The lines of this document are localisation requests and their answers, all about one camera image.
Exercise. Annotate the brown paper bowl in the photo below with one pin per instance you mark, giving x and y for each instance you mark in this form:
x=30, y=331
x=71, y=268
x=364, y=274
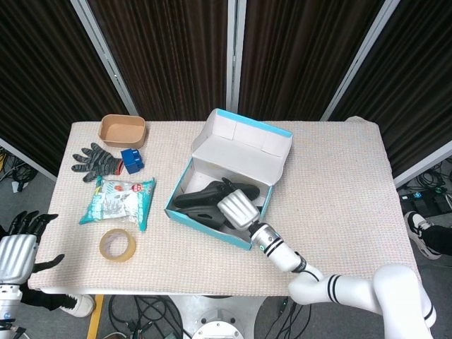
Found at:
x=121, y=132

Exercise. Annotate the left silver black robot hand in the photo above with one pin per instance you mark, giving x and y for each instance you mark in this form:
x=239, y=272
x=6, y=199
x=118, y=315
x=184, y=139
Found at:
x=16, y=257

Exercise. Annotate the dark brown partition panel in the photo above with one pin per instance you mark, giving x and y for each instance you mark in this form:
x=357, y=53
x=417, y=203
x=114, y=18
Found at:
x=169, y=53
x=300, y=53
x=35, y=70
x=416, y=70

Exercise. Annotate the black trouser leg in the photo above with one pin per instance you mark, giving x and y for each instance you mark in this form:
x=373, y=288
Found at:
x=46, y=300

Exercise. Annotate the grey metal partition post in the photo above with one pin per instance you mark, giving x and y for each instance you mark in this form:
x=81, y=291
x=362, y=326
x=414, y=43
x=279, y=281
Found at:
x=236, y=53
x=106, y=56
x=423, y=166
x=363, y=53
x=28, y=159

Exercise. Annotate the light blue lidded box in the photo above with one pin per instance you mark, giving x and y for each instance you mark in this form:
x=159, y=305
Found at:
x=243, y=148

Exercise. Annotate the white black sneaker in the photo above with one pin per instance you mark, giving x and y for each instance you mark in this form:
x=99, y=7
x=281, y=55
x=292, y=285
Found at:
x=418, y=229

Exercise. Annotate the blue plastic block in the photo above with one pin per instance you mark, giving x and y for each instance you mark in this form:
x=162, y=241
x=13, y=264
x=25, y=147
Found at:
x=132, y=162

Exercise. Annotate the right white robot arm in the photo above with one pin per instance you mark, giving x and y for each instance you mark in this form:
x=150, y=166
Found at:
x=353, y=287

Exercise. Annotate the beige woven tablecloth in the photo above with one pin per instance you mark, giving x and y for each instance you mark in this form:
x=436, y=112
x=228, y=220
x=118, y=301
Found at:
x=335, y=194

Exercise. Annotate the black rubber slipper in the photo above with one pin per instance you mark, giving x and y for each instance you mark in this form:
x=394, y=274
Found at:
x=201, y=196
x=205, y=215

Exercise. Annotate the teal white snack bag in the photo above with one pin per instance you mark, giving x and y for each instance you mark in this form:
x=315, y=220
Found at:
x=118, y=203

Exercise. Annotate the grey knit work glove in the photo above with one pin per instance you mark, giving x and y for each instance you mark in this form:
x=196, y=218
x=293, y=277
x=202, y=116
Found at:
x=97, y=162

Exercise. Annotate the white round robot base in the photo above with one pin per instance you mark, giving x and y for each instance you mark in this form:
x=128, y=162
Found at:
x=219, y=330

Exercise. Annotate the clear tape roll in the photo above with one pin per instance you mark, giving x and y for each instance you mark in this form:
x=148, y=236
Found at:
x=130, y=247

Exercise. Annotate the black power strip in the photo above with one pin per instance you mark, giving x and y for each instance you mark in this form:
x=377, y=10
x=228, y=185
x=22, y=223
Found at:
x=436, y=202

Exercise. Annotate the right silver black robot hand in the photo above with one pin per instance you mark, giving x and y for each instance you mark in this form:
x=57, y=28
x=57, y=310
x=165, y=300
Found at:
x=238, y=210

